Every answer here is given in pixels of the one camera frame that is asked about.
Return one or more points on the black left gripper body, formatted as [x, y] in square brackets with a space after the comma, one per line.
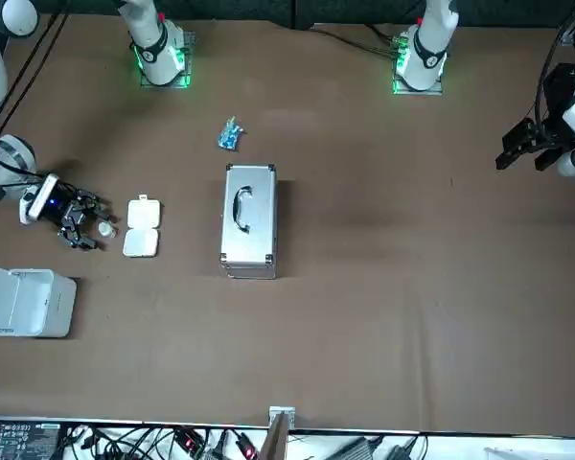
[556, 134]

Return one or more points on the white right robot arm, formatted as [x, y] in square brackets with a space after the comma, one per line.
[158, 57]

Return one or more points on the open white pill box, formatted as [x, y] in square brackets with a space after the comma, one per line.
[144, 225]

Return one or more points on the small white medicine bottle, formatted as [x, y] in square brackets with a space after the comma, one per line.
[106, 231]

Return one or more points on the white bin with open lid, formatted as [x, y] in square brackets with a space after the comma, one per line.
[29, 302]

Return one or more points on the aluminium first aid case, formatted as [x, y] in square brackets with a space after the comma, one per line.
[249, 215]

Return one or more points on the aluminium camera post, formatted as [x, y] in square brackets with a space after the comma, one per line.
[278, 431]

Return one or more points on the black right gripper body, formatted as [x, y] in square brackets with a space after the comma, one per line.
[62, 208]

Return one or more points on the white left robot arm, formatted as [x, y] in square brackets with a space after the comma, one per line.
[426, 52]

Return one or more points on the small black power brick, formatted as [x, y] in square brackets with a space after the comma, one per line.
[405, 450]

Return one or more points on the black labelled power adapter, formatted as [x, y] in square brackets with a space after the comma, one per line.
[26, 438]

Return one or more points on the blue blister pill pack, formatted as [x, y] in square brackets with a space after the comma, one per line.
[230, 134]

